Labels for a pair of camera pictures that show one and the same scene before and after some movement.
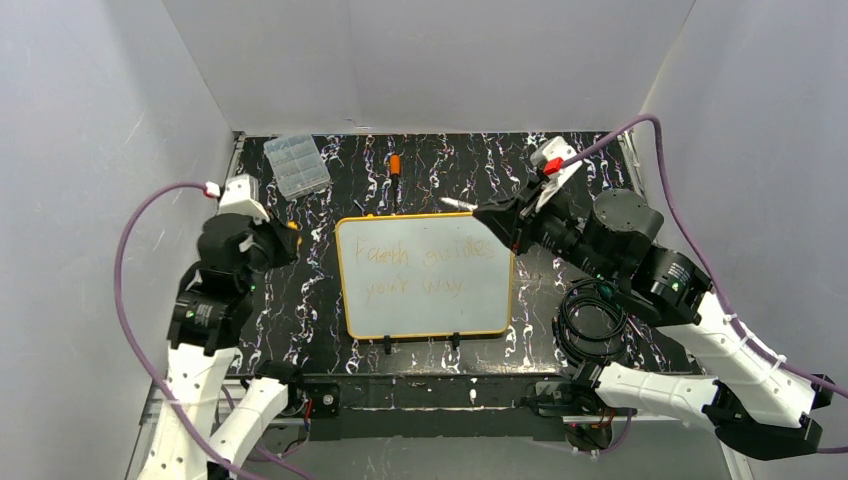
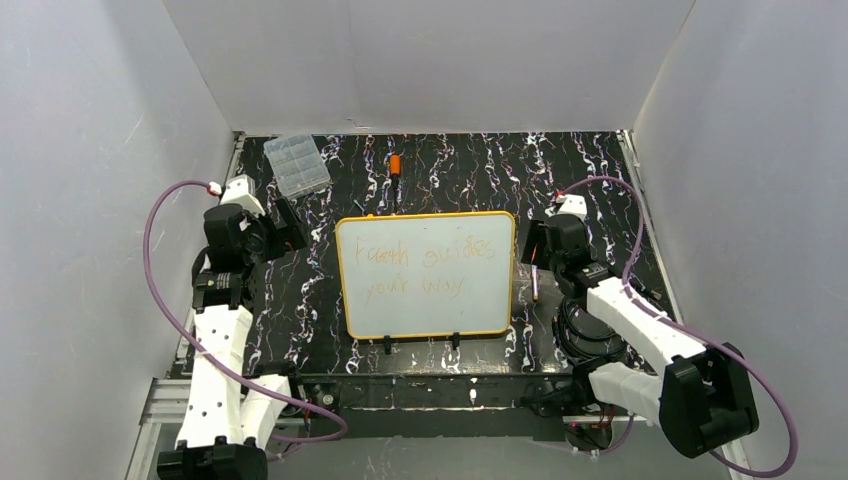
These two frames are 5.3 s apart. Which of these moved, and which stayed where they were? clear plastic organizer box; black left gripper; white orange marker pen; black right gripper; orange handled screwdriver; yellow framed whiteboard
Moved: white orange marker pen; black right gripper
Stayed: yellow framed whiteboard; black left gripper; clear plastic organizer box; orange handled screwdriver
